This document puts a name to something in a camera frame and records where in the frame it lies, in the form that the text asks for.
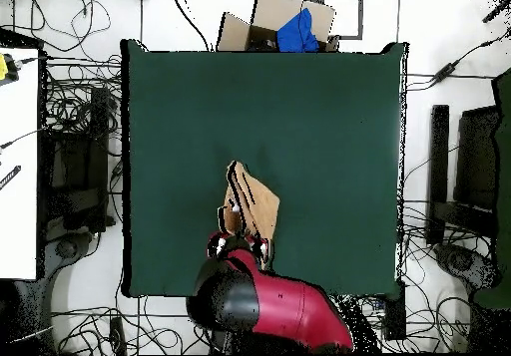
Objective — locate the tan terry towel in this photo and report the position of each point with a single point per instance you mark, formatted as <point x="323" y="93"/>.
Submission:
<point x="261" y="204"/>

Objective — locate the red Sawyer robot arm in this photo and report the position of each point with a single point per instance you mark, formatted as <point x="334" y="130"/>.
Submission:
<point x="287" y="308"/>

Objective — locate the black flat tool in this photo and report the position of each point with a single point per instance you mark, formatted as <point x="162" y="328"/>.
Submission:
<point x="10" y="177"/>

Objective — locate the black flat case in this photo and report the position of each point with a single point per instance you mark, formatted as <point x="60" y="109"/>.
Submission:
<point x="477" y="156"/>

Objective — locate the dark green table cloth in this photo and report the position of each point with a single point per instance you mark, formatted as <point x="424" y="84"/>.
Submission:
<point x="259" y="104"/>

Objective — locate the black equipment rack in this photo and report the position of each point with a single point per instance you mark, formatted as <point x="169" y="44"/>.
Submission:
<point x="78" y="160"/>

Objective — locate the small black box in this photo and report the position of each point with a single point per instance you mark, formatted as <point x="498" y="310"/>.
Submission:
<point x="395" y="316"/>

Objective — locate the white side table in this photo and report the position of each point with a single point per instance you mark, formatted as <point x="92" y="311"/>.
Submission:
<point x="18" y="172"/>

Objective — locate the blue garment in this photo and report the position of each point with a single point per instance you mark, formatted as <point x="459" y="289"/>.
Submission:
<point x="297" y="33"/>

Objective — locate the open cardboard box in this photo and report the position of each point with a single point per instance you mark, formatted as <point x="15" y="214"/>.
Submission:
<point x="271" y="13"/>

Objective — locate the black upright bar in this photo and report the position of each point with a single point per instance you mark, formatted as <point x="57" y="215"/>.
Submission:
<point x="438" y="152"/>

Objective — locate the yellow and black device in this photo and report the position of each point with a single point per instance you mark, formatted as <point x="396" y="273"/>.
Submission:
<point x="3" y="67"/>

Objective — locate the black tripod leg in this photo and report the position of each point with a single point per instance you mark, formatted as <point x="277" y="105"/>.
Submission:
<point x="497" y="11"/>

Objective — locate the black pedestal foot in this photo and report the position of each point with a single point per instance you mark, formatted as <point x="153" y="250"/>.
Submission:
<point x="68" y="248"/>
<point x="459" y="260"/>

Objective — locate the black metal frame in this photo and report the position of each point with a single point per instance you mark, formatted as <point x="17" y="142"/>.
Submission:
<point x="360" y="17"/>

